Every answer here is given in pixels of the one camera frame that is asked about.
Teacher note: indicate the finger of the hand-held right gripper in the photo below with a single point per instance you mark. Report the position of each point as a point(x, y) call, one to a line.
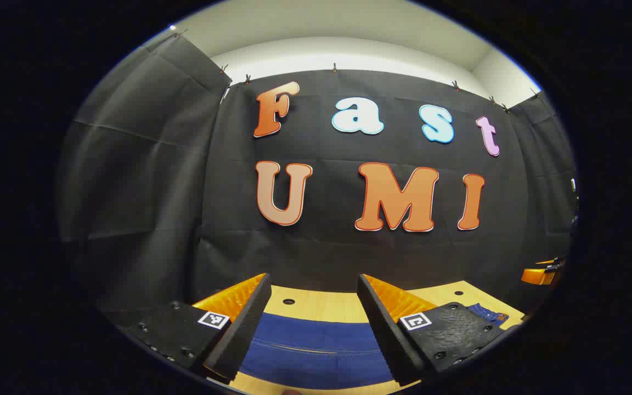
point(538, 276)

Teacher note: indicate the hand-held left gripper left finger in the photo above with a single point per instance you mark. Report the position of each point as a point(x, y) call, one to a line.
point(242, 329)

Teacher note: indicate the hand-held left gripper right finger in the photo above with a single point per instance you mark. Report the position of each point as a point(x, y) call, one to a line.
point(384, 334)

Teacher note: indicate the blue denim jeans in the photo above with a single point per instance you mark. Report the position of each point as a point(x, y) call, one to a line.
point(316, 351)

